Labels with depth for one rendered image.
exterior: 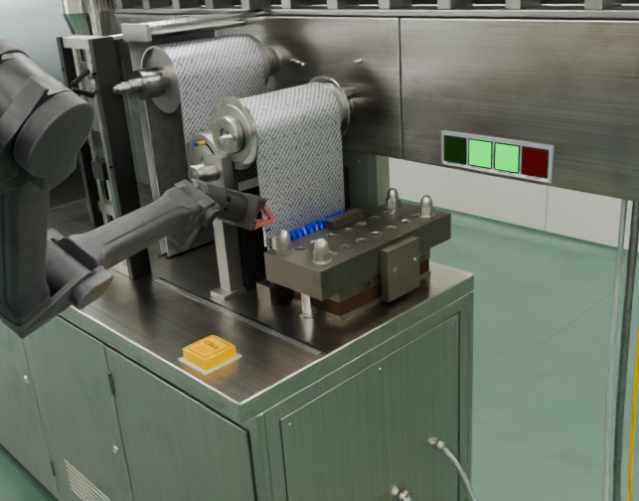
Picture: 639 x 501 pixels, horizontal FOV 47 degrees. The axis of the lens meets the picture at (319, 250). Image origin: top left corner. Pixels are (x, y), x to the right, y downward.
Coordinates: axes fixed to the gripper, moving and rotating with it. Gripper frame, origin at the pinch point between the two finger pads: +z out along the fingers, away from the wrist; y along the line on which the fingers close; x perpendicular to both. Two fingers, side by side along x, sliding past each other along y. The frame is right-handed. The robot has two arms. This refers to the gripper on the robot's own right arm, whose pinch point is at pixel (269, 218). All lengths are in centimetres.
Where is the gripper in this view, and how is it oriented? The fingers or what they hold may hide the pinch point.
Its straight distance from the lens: 152.0
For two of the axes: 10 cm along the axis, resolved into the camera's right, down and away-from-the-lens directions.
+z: 6.4, 1.9, 7.4
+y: 7.0, 2.3, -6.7
